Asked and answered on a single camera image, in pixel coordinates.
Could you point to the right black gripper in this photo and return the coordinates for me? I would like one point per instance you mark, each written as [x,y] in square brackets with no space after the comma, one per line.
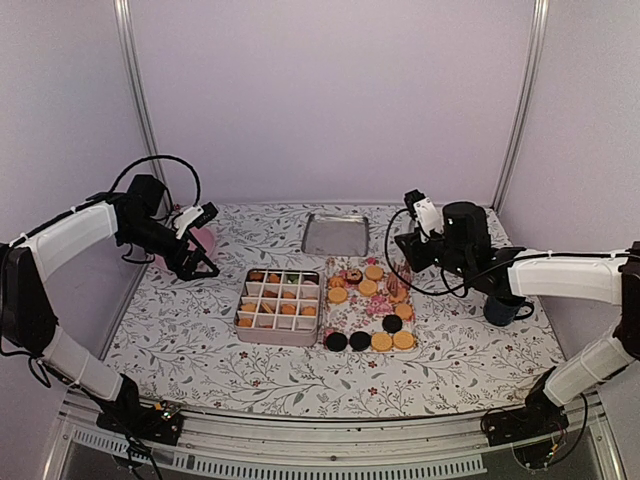
[412,250]

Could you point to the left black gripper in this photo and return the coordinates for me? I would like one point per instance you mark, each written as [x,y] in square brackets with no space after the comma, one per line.
[185,270]

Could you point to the metal serving tongs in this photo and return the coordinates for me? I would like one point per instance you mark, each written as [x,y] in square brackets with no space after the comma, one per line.
[398,269]

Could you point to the pink divided cookie tin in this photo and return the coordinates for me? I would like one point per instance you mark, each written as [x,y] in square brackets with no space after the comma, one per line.
[288,330]

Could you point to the orange swirl biscuit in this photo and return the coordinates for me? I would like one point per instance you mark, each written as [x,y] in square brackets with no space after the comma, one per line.
[288,309]

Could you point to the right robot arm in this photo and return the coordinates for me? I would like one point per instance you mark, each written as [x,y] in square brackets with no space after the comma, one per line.
[456,240]

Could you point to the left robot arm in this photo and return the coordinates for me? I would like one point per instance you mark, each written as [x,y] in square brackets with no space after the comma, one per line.
[50,271]

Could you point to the pink plate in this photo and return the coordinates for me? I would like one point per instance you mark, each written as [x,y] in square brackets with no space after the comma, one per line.
[206,238]

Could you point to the chocolate sprinkle donut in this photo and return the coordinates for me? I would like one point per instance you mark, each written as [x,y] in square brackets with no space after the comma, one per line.
[353,276]

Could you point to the floral cookie tray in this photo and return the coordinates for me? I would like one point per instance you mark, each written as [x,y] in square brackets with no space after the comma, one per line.
[366,306]

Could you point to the yellow round biscuit right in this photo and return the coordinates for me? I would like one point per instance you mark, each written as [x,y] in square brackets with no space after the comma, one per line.
[403,340]

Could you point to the yellow round biscuit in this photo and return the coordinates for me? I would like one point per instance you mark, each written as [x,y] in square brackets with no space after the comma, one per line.
[403,340]
[381,342]

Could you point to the yellow round biscuit left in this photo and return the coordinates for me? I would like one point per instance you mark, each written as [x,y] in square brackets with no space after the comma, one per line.
[381,342]

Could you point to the silver metal tray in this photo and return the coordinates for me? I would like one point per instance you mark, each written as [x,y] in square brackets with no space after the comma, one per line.
[336,235]

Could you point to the dark blue mug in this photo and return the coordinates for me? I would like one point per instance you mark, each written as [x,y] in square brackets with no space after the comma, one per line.
[504,311]

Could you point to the black sandwich cookie right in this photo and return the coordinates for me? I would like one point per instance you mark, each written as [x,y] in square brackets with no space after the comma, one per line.
[360,341]

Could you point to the black sandwich cookie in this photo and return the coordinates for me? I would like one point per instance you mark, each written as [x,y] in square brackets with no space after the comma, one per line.
[360,341]
[336,342]

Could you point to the black sandwich cookie left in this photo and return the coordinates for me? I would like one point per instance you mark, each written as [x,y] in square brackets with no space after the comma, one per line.
[336,342]

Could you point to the floral tablecloth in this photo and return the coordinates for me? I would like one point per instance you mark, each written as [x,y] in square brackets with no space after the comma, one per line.
[177,340]

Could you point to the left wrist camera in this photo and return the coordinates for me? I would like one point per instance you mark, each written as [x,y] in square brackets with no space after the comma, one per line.
[194,216]

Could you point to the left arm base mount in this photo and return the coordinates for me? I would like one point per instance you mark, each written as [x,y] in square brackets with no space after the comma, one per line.
[143,423]

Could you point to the right aluminium frame post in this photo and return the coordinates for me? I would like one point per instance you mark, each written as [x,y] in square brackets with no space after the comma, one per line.
[531,67]

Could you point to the aluminium frame post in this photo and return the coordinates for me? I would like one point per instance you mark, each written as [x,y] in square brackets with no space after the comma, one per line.
[125,31]
[531,67]

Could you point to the front aluminium rail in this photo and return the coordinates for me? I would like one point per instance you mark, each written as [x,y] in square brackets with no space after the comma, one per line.
[217,444]

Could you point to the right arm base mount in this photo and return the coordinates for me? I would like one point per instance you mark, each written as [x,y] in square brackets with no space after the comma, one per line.
[502,426]

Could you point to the left aluminium frame post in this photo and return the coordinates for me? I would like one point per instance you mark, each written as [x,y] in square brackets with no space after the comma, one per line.
[125,31]

